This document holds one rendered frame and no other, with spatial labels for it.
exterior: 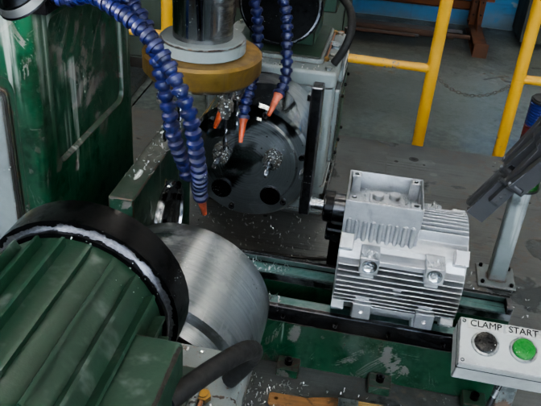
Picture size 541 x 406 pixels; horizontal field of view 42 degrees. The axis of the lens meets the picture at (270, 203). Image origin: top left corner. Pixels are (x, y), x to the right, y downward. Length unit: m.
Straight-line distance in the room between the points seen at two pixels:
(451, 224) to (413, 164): 0.84
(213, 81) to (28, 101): 0.25
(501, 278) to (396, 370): 0.41
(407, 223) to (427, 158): 0.94
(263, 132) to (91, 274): 0.81
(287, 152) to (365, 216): 0.31
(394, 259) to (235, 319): 0.33
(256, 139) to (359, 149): 0.70
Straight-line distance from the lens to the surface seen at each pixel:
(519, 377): 1.01
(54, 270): 0.58
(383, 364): 1.26
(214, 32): 1.03
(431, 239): 1.13
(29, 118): 1.02
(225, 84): 1.01
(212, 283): 0.89
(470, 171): 2.00
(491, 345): 0.99
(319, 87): 1.20
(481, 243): 1.70
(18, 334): 0.53
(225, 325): 0.86
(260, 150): 1.36
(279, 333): 1.24
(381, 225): 1.10
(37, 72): 1.00
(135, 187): 1.09
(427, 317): 1.15
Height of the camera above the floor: 1.70
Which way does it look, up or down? 32 degrees down
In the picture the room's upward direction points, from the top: 5 degrees clockwise
